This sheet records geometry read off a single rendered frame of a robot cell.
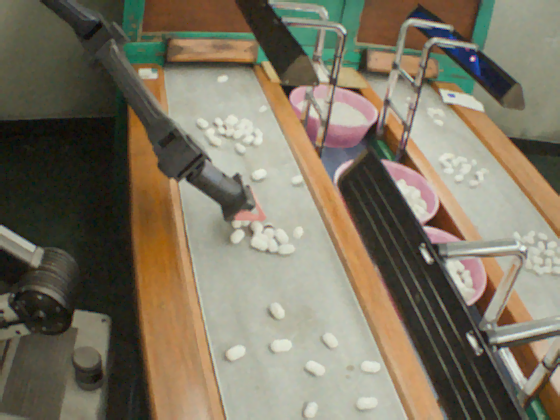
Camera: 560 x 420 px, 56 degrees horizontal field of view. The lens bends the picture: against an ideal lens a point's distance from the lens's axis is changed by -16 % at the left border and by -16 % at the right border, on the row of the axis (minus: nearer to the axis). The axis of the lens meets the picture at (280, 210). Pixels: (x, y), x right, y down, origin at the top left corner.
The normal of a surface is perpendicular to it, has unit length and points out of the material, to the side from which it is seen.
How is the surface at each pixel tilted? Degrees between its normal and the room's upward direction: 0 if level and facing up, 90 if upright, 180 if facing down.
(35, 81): 90
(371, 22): 90
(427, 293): 58
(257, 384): 0
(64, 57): 90
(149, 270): 0
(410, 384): 0
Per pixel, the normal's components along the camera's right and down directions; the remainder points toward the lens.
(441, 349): -0.73, -0.42
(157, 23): 0.22, 0.59
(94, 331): 0.16, -0.80
